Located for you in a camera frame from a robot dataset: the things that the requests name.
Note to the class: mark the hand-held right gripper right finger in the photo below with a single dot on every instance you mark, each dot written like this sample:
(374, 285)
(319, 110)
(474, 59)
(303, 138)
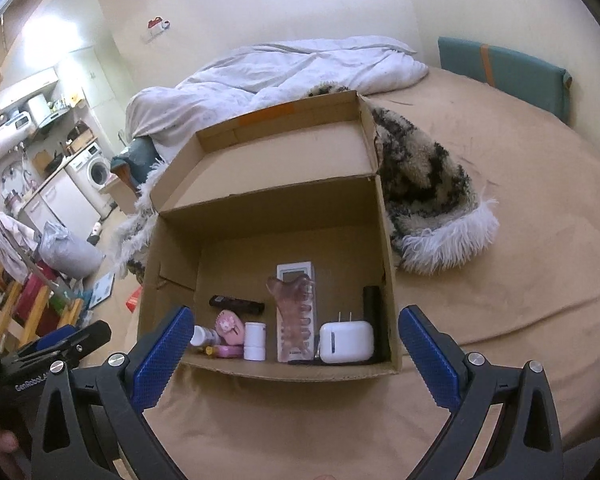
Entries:
(427, 355)

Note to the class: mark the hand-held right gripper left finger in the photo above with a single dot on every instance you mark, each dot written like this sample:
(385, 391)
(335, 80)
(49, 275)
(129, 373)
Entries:
(162, 360)

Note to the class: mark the bathroom scale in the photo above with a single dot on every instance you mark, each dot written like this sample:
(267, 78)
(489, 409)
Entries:
(102, 290)

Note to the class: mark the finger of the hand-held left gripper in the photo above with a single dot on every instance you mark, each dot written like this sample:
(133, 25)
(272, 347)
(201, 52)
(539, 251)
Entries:
(90, 337)
(50, 340)

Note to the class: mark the white hanging cloth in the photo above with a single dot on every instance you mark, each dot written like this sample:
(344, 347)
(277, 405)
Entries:
(10, 240)

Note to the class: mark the white pill bottle red label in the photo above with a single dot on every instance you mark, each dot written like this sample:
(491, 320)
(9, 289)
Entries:
(254, 342)

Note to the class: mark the wooden rack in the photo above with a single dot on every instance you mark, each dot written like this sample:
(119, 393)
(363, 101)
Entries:
(15, 310)

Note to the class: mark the black stick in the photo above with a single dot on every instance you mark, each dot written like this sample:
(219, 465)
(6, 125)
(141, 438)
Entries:
(235, 303)

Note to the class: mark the white upper cabinet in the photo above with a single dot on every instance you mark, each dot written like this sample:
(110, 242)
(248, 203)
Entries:
(27, 87)

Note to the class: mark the white kitchen base cabinet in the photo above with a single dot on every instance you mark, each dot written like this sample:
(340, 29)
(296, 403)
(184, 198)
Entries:
(62, 200)

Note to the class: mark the tall white cupboard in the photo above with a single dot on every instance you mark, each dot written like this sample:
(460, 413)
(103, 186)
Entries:
(92, 90)

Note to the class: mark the white duvet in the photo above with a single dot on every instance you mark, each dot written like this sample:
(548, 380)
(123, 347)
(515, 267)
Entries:
(280, 75)

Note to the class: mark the grey plastic bag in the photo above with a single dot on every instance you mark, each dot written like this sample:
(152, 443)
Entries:
(70, 255)

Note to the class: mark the pink compact case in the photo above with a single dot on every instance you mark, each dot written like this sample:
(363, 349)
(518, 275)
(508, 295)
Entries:
(230, 327)

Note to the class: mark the white water heater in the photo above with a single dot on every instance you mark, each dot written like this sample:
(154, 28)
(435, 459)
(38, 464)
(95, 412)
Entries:
(10, 135)

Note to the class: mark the teal cushion with orange stripe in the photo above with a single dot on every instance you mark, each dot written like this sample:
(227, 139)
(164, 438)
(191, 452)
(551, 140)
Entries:
(510, 75)

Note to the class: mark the fluffy patterned blanket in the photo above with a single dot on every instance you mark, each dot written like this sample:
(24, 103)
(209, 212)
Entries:
(425, 185)

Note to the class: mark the brown cardboard box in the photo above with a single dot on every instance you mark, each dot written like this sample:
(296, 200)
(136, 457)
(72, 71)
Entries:
(280, 240)

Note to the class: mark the white pill bottle blue label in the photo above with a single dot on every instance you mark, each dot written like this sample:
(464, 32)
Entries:
(202, 335)

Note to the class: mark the small pink bottle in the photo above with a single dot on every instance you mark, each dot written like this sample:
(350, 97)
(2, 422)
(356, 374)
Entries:
(227, 351)

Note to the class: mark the white charger plug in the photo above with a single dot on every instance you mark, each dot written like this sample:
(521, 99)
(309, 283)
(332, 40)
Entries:
(345, 342)

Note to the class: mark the teal padded chair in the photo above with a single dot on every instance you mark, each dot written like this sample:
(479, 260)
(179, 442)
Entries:
(140, 157)

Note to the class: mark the red packet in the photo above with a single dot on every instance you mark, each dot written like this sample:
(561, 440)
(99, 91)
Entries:
(134, 300)

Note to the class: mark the white remote control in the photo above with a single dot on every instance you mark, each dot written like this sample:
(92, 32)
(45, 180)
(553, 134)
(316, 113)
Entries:
(292, 272)

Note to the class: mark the white washing machine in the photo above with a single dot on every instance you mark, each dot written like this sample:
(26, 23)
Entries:
(95, 172)

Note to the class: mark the small wooden table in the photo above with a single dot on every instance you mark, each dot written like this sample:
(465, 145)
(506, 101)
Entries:
(117, 192)

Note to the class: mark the white cylinder appliance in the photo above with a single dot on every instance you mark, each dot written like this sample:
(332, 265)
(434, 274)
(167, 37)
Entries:
(39, 110)

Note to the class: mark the wall hook with red item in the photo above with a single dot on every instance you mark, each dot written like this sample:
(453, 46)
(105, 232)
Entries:
(155, 25)

